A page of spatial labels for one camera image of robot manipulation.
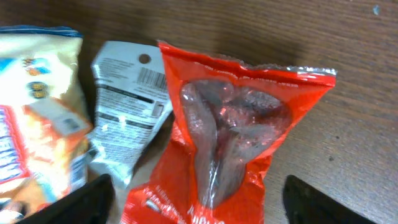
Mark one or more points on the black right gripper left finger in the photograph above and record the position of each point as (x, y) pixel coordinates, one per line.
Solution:
(90, 204)

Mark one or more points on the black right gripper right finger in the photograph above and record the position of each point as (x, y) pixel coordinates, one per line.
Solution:
(305, 204)

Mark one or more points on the red snack bag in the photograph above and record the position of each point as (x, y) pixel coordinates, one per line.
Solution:
(230, 117)

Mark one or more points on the silver foil packet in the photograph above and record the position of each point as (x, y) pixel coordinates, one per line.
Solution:
(132, 103)

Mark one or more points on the yellow chip bag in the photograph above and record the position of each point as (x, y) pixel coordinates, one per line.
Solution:
(36, 63)

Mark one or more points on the small orange box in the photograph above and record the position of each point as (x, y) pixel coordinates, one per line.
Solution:
(57, 146)

